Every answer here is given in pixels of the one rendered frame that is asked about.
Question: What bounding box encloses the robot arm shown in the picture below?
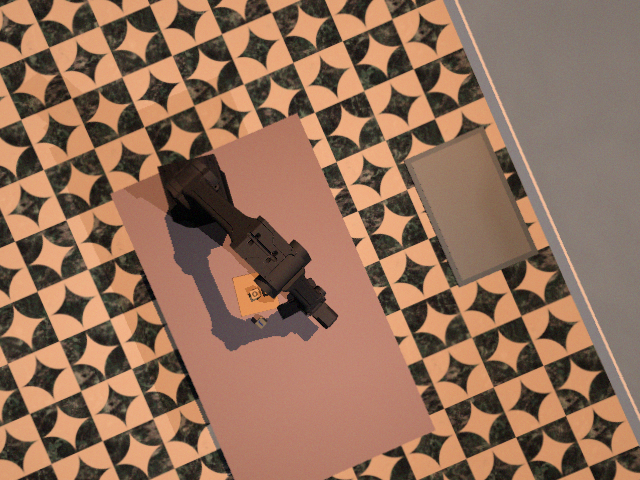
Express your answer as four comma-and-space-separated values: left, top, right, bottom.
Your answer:
165, 159, 338, 329

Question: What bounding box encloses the orange mat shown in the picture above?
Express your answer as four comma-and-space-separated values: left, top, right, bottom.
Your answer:
232, 272, 280, 316

